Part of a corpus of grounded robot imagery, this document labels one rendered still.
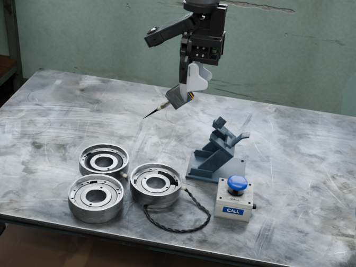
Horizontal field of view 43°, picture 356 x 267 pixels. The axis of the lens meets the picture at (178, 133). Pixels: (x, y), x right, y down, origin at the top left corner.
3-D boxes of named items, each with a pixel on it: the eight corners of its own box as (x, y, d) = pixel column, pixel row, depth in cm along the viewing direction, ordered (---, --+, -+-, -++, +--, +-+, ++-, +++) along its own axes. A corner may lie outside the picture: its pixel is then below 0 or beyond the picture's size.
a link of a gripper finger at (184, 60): (184, 86, 94) (188, 43, 90) (177, 85, 94) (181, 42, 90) (189, 80, 98) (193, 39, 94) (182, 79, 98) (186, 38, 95)
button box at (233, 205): (213, 217, 90) (216, 198, 87) (216, 194, 95) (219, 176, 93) (254, 224, 89) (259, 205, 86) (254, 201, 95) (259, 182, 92)
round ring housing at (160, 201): (127, 210, 89) (128, 194, 87) (131, 176, 98) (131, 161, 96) (181, 212, 90) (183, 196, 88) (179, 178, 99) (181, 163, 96)
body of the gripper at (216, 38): (217, 69, 92) (223, 10, 86) (176, 63, 93) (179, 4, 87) (222, 57, 98) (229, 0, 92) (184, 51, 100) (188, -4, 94)
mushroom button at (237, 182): (223, 203, 89) (227, 184, 87) (224, 190, 93) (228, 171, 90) (243, 207, 89) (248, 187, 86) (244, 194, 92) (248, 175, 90)
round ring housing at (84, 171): (68, 175, 96) (68, 159, 94) (100, 152, 104) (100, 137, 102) (107, 195, 92) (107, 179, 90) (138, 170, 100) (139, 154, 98)
